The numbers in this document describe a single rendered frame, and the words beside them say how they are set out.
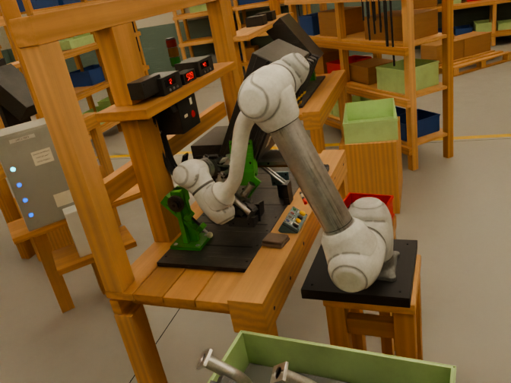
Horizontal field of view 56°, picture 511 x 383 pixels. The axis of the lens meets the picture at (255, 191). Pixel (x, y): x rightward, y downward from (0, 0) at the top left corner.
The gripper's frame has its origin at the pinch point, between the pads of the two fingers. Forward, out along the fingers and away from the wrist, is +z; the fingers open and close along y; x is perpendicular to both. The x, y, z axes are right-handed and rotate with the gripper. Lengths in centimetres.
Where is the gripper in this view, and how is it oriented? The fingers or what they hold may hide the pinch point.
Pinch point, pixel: (226, 162)
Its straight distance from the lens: 220.9
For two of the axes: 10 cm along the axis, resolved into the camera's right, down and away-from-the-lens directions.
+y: -7.0, -7.0, 1.5
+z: 3.8, -1.8, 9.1
